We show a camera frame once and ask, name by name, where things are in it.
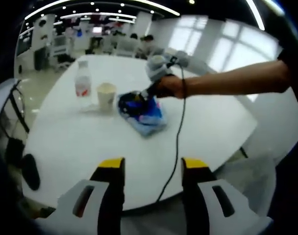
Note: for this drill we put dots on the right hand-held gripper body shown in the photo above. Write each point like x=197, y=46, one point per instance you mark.
x=157, y=68

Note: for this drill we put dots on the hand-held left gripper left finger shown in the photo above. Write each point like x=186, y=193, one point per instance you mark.
x=112, y=191

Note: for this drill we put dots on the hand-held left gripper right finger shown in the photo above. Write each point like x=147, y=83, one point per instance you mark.
x=193, y=193

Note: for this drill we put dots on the clear packet with blue disc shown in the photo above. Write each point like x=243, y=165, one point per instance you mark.
x=149, y=126

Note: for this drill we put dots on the beige paper cup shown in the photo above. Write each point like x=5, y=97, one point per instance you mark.
x=106, y=98

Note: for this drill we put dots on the clear bottle with red label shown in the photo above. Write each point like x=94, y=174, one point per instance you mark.
x=83, y=83

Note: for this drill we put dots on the person's right hand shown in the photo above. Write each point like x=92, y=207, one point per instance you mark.
x=173, y=86

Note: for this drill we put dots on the white background chair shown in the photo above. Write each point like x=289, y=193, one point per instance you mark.
x=127, y=47

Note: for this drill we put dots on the narrow bright window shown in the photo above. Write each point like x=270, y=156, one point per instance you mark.
x=188, y=36

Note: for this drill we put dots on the curved ceiling light strip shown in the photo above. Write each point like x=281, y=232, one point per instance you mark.
x=109, y=4

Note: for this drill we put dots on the black oval pad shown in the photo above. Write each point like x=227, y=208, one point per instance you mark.
x=31, y=171

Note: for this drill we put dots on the large bright window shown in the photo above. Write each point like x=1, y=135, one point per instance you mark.
x=247, y=46

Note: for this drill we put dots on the white shelf trolley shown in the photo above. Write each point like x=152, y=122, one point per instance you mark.
x=60, y=45

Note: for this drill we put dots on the straight ceiling light strip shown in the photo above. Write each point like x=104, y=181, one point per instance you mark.
x=256, y=14

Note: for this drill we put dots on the white pillar unit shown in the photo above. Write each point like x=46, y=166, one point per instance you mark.
x=42, y=31

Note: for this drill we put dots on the person's black sleeve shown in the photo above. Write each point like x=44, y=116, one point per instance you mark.
x=294, y=71

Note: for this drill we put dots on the black frame chair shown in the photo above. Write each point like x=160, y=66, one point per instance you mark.
x=15, y=102

